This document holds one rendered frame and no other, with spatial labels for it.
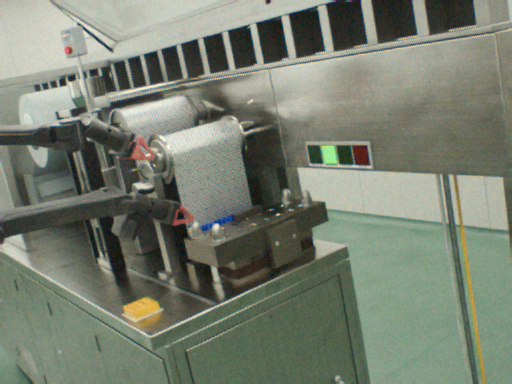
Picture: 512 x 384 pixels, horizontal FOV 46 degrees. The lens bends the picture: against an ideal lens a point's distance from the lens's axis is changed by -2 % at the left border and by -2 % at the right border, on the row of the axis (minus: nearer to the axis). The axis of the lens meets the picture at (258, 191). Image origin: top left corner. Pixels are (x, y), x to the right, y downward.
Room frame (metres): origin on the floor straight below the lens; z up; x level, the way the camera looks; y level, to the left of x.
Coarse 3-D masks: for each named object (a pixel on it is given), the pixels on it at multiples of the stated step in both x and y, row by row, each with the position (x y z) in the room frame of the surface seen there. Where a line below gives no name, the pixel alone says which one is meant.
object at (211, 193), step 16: (240, 160) 1.84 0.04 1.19; (192, 176) 1.74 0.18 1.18; (208, 176) 1.77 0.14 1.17; (224, 176) 1.80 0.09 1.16; (240, 176) 1.83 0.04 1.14; (192, 192) 1.74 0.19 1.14; (208, 192) 1.77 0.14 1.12; (224, 192) 1.80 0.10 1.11; (240, 192) 1.83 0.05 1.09; (192, 208) 1.73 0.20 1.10; (208, 208) 1.76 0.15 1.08; (224, 208) 1.79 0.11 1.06; (240, 208) 1.82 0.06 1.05
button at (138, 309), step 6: (138, 300) 1.53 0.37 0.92; (144, 300) 1.52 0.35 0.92; (150, 300) 1.51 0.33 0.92; (126, 306) 1.50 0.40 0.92; (132, 306) 1.49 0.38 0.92; (138, 306) 1.49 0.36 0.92; (144, 306) 1.48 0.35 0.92; (150, 306) 1.48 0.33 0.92; (156, 306) 1.49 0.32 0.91; (126, 312) 1.50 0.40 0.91; (132, 312) 1.46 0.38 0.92; (138, 312) 1.46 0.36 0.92; (144, 312) 1.47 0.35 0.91; (150, 312) 1.48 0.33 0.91; (138, 318) 1.46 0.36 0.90
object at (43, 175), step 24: (96, 72) 2.72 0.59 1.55; (0, 96) 2.48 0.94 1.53; (24, 96) 2.53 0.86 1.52; (48, 96) 2.59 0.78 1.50; (0, 120) 2.47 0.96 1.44; (24, 120) 2.52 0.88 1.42; (48, 120) 2.57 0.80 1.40; (0, 168) 2.52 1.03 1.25; (24, 168) 2.49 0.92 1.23; (48, 168) 2.54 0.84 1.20; (0, 192) 2.63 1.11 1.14; (24, 192) 2.47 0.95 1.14; (48, 192) 2.53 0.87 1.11; (72, 192) 2.58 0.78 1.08; (48, 240) 2.50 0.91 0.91
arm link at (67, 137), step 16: (0, 128) 1.64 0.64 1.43; (16, 128) 1.63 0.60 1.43; (32, 128) 1.61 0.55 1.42; (48, 128) 1.60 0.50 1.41; (64, 128) 1.59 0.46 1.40; (0, 144) 1.63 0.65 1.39; (16, 144) 1.63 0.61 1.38; (32, 144) 1.62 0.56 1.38; (48, 144) 1.61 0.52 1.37; (64, 144) 1.60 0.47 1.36
